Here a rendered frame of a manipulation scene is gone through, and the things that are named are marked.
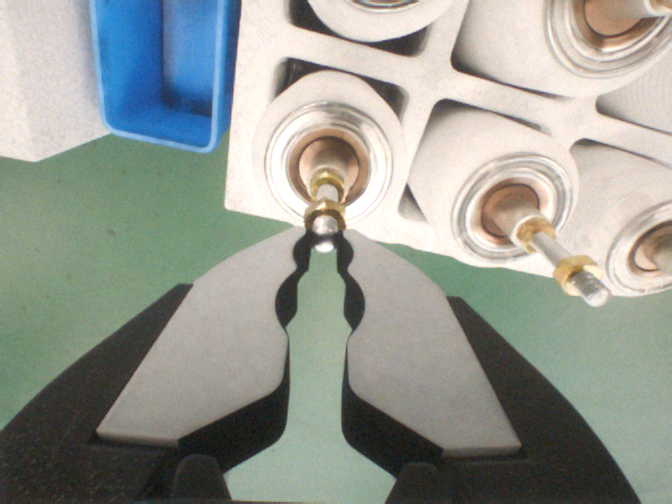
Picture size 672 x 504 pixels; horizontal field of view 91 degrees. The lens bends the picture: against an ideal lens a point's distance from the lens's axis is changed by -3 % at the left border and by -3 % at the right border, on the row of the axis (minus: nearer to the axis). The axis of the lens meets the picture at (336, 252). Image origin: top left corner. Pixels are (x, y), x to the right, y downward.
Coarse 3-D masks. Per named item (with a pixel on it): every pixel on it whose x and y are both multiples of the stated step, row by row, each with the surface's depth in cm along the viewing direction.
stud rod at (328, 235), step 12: (324, 192) 16; (336, 192) 16; (324, 216) 13; (312, 228) 13; (324, 228) 13; (336, 228) 13; (312, 240) 13; (324, 240) 13; (336, 240) 13; (324, 252) 13
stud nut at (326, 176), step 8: (320, 176) 17; (328, 176) 17; (336, 176) 17; (312, 184) 17; (320, 184) 17; (336, 184) 17; (312, 192) 17; (344, 192) 17; (312, 200) 17; (344, 200) 17
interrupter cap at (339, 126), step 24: (288, 120) 19; (312, 120) 19; (336, 120) 19; (360, 120) 19; (288, 144) 19; (312, 144) 20; (336, 144) 20; (360, 144) 19; (384, 144) 19; (264, 168) 20; (288, 168) 20; (360, 168) 20; (384, 168) 20; (288, 192) 21; (360, 192) 21; (384, 192) 21; (360, 216) 22
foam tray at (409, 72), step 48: (288, 0) 24; (240, 48) 23; (288, 48) 23; (336, 48) 23; (384, 48) 33; (432, 48) 23; (240, 96) 25; (384, 96) 35; (432, 96) 25; (480, 96) 25; (528, 96) 25; (240, 144) 27; (624, 144) 26; (240, 192) 29; (384, 240) 31; (432, 240) 31
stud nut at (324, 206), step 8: (320, 200) 14; (328, 200) 14; (312, 208) 14; (320, 208) 13; (328, 208) 13; (336, 208) 13; (344, 208) 14; (304, 216) 13; (312, 216) 13; (336, 216) 13; (344, 216) 13; (304, 224) 14; (312, 224) 14; (344, 224) 14
